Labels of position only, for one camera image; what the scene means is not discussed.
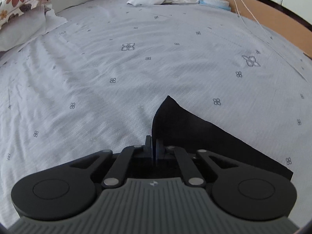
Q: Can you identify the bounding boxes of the black pants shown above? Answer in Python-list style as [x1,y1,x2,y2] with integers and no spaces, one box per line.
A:
[151,96,294,181]

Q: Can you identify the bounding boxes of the floral pillow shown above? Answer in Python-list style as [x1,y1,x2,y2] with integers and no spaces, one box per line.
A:
[0,0,52,27]

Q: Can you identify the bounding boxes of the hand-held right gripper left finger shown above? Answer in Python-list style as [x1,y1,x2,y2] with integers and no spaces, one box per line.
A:
[70,135,153,189]

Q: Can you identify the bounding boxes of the wooden bed frame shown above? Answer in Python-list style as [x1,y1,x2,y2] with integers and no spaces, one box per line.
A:
[118,0,312,62]

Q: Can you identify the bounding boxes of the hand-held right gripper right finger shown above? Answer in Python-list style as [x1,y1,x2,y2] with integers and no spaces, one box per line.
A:
[154,138,240,188]

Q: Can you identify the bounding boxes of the white cable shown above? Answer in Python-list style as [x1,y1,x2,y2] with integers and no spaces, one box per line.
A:
[222,0,308,81]
[227,0,271,38]

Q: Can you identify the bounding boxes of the grey patterned bed sheet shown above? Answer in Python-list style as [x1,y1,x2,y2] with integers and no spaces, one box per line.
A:
[0,0,312,228]

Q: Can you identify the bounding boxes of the white pillow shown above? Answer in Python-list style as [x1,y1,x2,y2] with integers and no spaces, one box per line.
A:
[0,5,67,52]

